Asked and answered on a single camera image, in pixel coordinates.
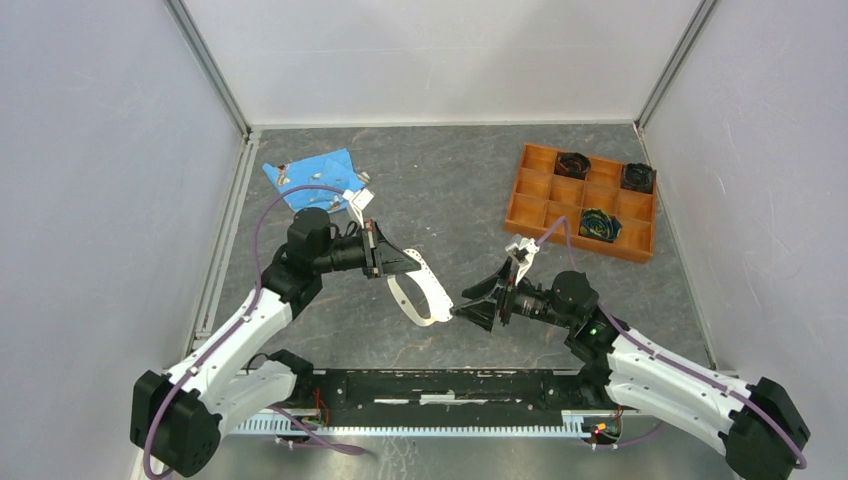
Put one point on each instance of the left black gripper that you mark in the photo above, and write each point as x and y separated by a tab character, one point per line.
381	256

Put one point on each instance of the blue yellow rolled item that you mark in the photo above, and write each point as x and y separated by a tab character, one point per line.
599	225

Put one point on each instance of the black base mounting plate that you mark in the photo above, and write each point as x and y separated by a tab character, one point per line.
446	398

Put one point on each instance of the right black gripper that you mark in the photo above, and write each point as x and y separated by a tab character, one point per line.
482	311

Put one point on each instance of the blue patterned cloth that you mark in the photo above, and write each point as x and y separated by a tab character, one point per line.
334	169

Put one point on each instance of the black rolled item red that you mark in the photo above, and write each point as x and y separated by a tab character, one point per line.
572	165

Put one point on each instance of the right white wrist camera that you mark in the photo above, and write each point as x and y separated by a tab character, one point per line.
521	250

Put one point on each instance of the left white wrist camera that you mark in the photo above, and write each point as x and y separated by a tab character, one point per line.
356	202

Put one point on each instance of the orange compartment tray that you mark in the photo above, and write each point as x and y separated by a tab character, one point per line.
539	198

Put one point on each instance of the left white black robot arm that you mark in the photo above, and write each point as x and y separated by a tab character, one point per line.
179	416

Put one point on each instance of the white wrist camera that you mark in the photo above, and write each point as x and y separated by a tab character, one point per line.
356	202
521	250

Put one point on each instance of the black rolled item corner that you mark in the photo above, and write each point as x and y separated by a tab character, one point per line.
638	177

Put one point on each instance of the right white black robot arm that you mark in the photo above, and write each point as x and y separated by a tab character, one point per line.
756	427

